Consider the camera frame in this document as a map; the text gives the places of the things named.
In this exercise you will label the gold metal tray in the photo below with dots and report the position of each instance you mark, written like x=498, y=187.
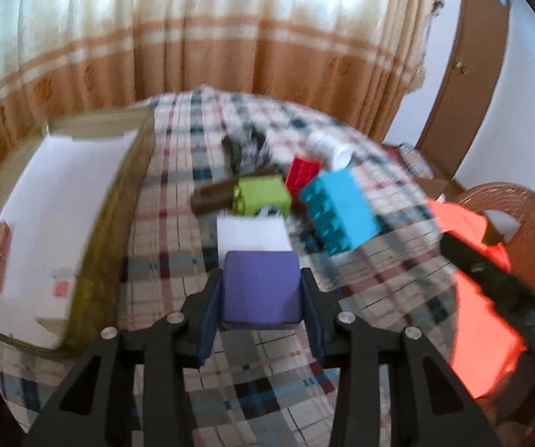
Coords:
x=109, y=223

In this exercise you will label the blue toy brick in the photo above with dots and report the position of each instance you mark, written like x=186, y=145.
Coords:
x=342, y=209

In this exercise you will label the cream and orange curtain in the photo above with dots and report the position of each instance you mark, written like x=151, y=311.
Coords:
x=202, y=32

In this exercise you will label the white plastic bottle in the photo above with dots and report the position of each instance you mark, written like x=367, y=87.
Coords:
x=335, y=149

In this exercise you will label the purple foam block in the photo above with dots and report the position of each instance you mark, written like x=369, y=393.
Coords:
x=260, y=288

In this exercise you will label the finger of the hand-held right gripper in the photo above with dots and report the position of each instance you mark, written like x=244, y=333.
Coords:
x=505, y=288

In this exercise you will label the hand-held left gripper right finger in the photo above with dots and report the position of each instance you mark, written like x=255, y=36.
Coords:
x=316, y=328

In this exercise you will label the red and white clutter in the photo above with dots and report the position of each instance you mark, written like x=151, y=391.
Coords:
x=407, y=158

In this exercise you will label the white leaflet with red stamp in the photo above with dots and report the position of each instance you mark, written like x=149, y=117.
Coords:
x=60, y=288

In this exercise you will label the black patterned hair clip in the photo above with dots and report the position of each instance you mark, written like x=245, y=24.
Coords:
x=241, y=149

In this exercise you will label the white foam block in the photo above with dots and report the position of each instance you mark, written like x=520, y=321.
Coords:
x=253, y=235

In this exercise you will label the green toy brick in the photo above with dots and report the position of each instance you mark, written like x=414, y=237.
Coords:
x=262, y=194

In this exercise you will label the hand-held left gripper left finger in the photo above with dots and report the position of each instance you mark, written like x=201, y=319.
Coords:
x=209, y=323

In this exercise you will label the brown wooden comb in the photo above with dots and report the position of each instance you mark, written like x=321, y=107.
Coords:
x=211, y=195

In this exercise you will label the brown wooden door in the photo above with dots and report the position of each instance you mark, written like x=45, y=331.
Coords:
x=474, y=65

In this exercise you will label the plaid tablecloth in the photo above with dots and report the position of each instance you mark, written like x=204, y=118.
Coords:
x=258, y=396

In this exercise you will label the red toy brick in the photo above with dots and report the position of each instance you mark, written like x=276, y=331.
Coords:
x=302, y=172

